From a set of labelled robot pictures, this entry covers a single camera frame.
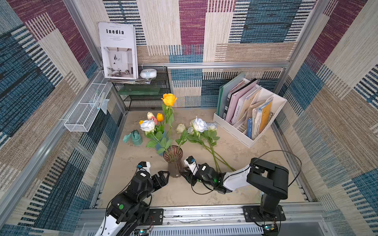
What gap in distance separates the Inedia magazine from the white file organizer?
54cm

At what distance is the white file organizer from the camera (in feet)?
2.92

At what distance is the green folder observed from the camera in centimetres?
91

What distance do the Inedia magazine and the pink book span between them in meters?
0.58
